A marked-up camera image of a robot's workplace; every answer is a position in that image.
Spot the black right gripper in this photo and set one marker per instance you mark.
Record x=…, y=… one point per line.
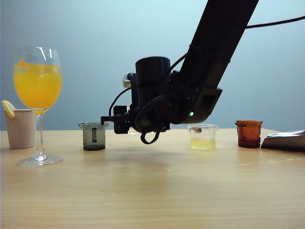
x=158, y=119

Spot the clear flared measuring cup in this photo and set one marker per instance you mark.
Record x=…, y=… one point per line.
x=133, y=132

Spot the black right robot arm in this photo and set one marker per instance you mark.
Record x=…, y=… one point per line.
x=214, y=47

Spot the grey smoked measuring cup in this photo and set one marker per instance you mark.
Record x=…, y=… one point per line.
x=100, y=140

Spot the clear cup with yellow liquid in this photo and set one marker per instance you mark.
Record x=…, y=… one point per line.
x=202, y=144

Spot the beige paper cup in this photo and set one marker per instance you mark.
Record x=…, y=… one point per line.
x=20, y=131

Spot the amber brown measuring cup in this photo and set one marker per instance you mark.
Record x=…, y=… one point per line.
x=249, y=136

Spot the clear stemmed wine glass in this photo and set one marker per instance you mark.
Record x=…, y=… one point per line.
x=38, y=86

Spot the yellow lemon slice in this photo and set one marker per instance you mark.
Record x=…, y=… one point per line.
x=9, y=109

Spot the silver metal object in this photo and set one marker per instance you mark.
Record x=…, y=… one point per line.
x=283, y=142

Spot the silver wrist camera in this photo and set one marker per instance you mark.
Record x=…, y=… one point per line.
x=126, y=80

